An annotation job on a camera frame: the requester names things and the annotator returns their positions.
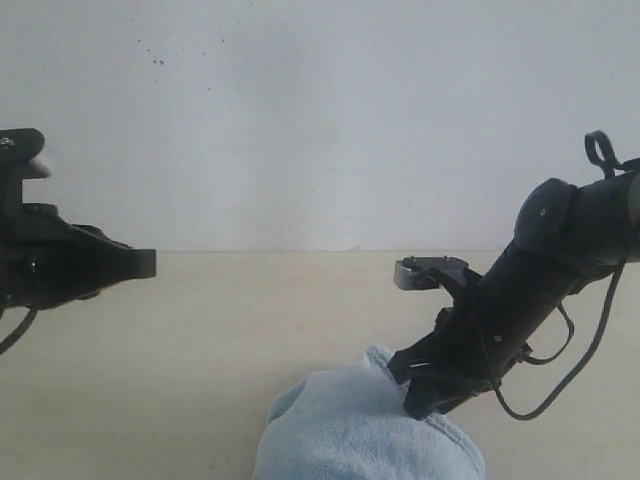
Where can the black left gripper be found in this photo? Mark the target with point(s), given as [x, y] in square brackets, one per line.
[47, 262]

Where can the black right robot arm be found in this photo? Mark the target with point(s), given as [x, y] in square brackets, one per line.
[565, 238]

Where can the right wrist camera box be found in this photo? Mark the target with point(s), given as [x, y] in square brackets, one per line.
[415, 273]

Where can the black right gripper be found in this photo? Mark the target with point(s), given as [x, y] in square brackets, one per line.
[483, 335]

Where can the light blue fluffy towel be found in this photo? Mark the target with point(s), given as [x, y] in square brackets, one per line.
[349, 423]

